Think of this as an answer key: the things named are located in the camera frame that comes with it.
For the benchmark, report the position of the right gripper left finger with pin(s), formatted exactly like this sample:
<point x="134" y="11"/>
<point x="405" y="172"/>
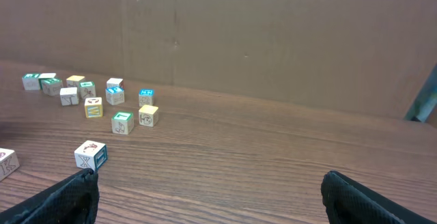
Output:
<point x="73" y="200"/>

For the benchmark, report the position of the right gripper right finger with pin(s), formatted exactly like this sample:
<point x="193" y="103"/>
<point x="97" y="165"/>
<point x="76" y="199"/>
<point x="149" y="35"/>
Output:
<point x="349" y="202"/>

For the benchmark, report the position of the white block monkey picture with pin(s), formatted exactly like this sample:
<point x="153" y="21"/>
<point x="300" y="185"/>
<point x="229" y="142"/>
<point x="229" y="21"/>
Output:
<point x="91" y="154"/>

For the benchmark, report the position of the white block green edge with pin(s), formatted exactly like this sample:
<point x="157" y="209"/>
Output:
<point x="9" y="162"/>

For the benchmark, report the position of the white block animal picture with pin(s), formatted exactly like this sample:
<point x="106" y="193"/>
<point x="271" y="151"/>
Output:
<point x="93" y="107"/>

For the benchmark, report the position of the white block blue side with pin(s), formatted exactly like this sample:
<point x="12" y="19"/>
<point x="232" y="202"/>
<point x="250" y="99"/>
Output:
<point x="69" y="96"/>

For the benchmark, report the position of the small green top block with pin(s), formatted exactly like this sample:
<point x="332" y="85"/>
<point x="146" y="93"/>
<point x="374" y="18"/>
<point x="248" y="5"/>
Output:
<point x="87" y="89"/>

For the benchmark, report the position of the blue P block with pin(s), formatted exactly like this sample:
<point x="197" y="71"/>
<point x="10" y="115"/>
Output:
<point x="115" y="95"/>

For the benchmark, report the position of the yellow top block right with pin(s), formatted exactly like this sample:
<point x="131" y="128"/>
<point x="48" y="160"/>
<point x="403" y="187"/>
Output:
<point x="148" y="115"/>

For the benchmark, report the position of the yellow block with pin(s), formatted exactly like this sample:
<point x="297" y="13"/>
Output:
<point x="148" y="115"/>
<point x="75" y="80"/>

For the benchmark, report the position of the yellow top block rear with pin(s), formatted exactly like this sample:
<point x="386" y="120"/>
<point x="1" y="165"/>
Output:
<point x="75" y="80"/>

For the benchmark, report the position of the white top block rear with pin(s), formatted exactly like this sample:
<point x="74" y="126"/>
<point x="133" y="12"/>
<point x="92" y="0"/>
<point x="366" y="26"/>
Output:
<point x="115" y="82"/>

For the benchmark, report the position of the blue top block right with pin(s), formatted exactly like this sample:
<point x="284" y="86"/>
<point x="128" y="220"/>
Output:
<point x="146" y="97"/>

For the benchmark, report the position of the teal object right edge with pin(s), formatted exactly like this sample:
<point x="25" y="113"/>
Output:
<point x="425" y="102"/>

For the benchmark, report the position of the white top block green side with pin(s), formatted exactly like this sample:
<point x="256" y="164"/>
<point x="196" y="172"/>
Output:
<point x="44" y="76"/>

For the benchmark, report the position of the cardboard back wall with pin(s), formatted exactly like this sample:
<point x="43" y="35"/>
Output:
<point x="364" y="56"/>

